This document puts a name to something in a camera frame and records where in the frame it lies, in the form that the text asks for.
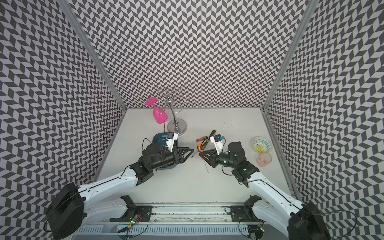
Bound chrome glass holder stand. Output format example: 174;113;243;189
158;89;187;136

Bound pink plastic wine glass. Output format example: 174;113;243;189
145;97;168;124

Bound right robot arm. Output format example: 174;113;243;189
200;142;331;240

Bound orange black short screwdriver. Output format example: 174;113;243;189
196;143;210;174

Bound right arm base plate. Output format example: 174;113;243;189
230;206;257;222

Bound pink transparent cup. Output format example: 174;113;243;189
257;152;272;167

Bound black yellow long screwdriver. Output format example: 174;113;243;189
201;130;216;151

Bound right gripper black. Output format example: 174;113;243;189
199;148;237;169

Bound black yellow phillips screwdriver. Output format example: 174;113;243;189
192;136;209;157

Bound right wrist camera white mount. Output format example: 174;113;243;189
210;134;225;155

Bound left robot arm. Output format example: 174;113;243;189
43;144;194;240

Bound small orange handle screwdriver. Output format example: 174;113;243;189
196;136;208;142

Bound patterned ceramic bowl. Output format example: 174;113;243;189
252;137;272;153

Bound aluminium front rail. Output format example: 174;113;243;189
64;203;304;226

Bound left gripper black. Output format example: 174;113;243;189
150;146;195;171

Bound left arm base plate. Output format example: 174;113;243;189
110;206;153;223

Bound teal plastic storage box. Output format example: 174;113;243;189
153;133;178;169

